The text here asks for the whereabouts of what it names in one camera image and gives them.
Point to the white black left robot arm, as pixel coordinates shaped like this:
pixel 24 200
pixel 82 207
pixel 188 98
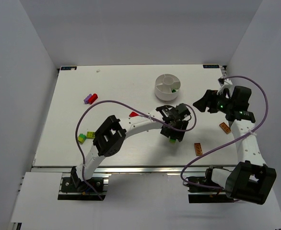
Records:
pixel 109 137

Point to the white round divided container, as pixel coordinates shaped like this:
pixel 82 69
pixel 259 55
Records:
pixel 164 85

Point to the lime lego brick with studs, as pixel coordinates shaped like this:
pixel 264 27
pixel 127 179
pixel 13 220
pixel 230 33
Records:
pixel 90 135

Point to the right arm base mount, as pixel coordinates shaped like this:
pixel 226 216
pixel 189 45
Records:
pixel 202 190

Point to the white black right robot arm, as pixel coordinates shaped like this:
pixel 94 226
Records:
pixel 251 180

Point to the blue label sticker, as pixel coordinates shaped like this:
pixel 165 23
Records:
pixel 63 68
pixel 211 66

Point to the blue label sticker right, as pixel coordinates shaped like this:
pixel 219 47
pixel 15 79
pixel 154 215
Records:
pixel 211 66

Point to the blue label sticker left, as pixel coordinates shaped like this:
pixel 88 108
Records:
pixel 63 68

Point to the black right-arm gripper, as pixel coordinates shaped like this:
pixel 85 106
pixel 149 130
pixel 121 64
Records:
pixel 212 101

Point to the long red lego brick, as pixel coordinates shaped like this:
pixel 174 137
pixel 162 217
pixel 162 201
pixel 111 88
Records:
pixel 93 98

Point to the red curved lego piece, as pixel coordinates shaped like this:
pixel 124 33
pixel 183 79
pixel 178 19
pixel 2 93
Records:
pixel 133 114

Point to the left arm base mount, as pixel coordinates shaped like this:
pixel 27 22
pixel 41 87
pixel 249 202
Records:
pixel 72 188

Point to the orange lego plate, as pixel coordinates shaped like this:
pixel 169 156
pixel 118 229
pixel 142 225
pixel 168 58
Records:
pixel 225 127
pixel 198 149

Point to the orange flat lego plate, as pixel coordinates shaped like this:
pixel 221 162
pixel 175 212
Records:
pixel 198 149

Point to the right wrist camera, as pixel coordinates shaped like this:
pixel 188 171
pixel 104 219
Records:
pixel 225 83

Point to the purple lego brick by red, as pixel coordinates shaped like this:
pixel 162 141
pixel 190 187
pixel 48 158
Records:
pixel 87 98

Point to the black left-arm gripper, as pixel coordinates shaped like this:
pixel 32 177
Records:
pixel 173 132

